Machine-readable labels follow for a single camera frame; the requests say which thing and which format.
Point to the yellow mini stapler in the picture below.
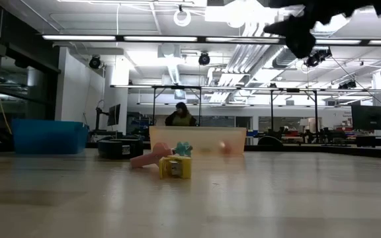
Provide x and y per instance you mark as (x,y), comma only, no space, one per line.
(185,167)

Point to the teal staple remover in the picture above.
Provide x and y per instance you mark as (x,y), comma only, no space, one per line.
(184,148)

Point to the pink staple remover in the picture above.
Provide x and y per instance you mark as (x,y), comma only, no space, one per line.
(147,159)

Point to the black computer monitor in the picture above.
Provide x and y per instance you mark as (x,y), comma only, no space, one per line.
(370,117)
(113,114)

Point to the long ceiling light strip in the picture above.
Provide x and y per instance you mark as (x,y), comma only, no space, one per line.
(160,38)

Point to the person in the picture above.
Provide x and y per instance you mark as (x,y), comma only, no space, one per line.
(181,117)

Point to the translucent orange plastic bin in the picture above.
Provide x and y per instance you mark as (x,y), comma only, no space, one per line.
(197,139)

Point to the black monitor stand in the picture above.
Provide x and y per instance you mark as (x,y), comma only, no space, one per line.
(98,117)

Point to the blue plastic bin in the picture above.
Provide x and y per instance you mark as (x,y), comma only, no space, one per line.
(45,135)

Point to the black ceiling camera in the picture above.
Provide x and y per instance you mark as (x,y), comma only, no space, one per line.
(316,59)
(95,62)
(204,59)

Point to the black background gantry frame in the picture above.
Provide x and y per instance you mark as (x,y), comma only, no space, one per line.
(177,87)

